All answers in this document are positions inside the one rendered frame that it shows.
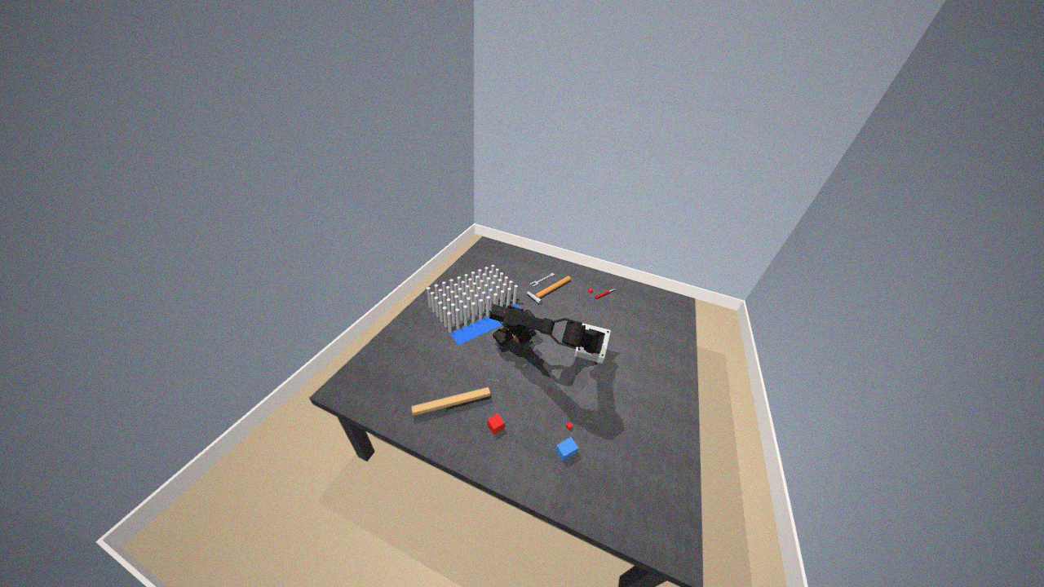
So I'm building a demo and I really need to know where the hammer with orange handle and grey head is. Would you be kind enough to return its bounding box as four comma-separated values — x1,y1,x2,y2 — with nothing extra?
527,276,571,304

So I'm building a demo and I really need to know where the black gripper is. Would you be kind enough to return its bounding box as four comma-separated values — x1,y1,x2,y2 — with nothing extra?
493,310,533,346

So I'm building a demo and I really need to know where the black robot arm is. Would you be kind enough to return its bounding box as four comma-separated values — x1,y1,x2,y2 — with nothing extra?
489,304,606,354

